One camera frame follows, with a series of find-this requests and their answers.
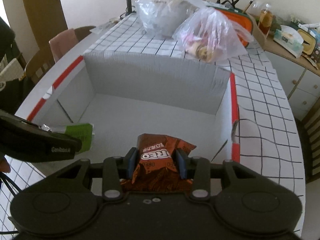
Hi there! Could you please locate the amber liquid bottle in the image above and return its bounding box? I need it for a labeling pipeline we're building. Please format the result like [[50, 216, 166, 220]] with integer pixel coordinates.
[[258, 3, 273, 37]]

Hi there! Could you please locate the large clear plastic bag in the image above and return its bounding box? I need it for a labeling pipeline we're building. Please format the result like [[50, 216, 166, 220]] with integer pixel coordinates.
[[135, 0, 205, 38]]

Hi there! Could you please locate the white drawer cabinet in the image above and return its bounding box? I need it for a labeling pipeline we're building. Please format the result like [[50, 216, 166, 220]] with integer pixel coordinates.
[[263, 37, 319, 121]]

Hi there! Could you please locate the power strip on table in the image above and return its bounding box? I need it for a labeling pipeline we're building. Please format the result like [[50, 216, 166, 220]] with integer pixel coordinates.
[[89, 18, 120, 34]]

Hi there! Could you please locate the silver desk lamp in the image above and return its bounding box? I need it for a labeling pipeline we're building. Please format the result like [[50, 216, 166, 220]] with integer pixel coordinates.
[[119, 0, 136, 20]]

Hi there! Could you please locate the wooden door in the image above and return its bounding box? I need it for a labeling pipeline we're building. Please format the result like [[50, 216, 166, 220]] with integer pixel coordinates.
[[22, 0, 68, 59]]

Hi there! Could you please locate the wooden chair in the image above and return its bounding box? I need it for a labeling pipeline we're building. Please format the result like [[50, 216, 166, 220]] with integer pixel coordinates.
[[25, 25, 95, 84], [296, 100, 319, 184]]

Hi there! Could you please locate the left wooden chair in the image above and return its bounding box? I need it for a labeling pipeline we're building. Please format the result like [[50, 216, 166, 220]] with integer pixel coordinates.
[[25, 25, 95, 84]]

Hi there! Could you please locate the white grid tablecloth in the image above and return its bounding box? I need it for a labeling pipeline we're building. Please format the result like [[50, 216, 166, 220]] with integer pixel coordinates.
[[0, 11, 306, 233]]

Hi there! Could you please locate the small plastic bag with snacks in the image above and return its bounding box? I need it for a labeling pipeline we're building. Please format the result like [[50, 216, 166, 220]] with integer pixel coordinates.
[[172, 7, 254, 63]]

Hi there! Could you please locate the right wooden chair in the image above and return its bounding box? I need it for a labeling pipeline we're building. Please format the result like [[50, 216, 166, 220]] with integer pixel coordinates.
[[296, 100, 319, 184]]

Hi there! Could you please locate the pink cloth on chair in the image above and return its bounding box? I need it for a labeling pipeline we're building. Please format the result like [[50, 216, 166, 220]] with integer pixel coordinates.
[[49, 29, 79, 62]]

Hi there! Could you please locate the brown Oreo snack packet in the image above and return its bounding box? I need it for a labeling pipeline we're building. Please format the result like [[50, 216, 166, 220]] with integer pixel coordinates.
[[120, 133, 196, 193]]

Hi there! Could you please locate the tissue box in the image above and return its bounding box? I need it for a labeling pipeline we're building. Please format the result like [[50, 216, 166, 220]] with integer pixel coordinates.
[[273, 25, 304, 58]]

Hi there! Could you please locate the orange green box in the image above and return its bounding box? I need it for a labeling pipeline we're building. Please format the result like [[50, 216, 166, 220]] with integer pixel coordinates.
[[201, 3, 253, 50]]

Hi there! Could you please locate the green snack packet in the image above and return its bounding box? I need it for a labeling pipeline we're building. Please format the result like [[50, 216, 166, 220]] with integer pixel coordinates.
[[41, 123, 94, 153]]

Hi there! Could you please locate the red cardboard box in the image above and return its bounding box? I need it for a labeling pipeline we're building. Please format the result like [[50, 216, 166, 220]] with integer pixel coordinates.
[[16, 52, 238, 164]]

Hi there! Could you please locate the left human hand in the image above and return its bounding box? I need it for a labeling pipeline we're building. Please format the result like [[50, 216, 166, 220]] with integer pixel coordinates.
[[0, 156, 11, 173]]

